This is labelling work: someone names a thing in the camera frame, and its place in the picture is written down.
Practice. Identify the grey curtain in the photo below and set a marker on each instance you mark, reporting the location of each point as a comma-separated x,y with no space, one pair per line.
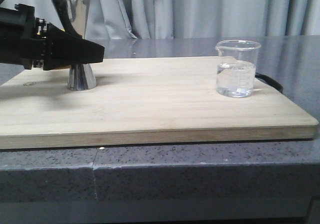
168,19

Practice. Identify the clear glass beaker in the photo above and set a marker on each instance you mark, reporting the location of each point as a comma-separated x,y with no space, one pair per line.
236,68

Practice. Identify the wooden cutting board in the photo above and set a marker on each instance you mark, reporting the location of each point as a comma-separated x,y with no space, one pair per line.
142,101

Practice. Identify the black cutting board handle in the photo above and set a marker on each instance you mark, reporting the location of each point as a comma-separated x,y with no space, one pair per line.
269,81

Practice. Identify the steel double jigger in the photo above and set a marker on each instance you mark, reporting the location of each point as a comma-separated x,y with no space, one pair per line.
73,15

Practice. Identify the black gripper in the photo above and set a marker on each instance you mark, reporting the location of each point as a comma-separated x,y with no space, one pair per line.
21,45

